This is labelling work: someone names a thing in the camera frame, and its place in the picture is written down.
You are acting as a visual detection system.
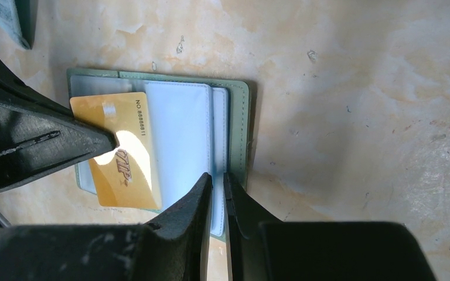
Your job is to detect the light blue cloth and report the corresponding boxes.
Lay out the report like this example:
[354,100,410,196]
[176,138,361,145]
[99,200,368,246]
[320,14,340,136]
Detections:
[0,0,32,50]

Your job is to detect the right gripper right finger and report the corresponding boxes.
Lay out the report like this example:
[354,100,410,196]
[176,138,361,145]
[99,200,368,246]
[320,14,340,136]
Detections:
[223,173,435,280]

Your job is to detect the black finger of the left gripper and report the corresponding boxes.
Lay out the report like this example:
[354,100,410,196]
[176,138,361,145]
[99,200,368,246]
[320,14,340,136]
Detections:
[0,60,117,193]

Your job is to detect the orange credit card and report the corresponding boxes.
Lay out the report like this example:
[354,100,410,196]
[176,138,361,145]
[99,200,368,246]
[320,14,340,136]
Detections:
[70,92,162,210]

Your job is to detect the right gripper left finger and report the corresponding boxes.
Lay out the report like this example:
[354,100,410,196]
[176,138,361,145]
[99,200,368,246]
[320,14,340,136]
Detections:
[0,173,213,280]

